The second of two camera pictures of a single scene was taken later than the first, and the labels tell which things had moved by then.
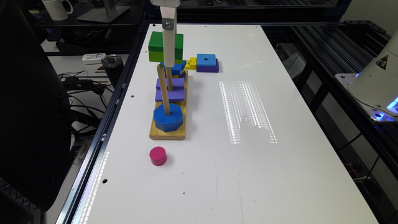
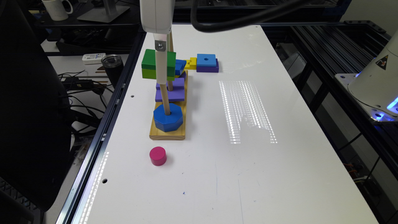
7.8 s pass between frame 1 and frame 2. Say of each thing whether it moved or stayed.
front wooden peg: stayed
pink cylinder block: stayed
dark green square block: moved
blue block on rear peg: stayed
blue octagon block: stayed
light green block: moved
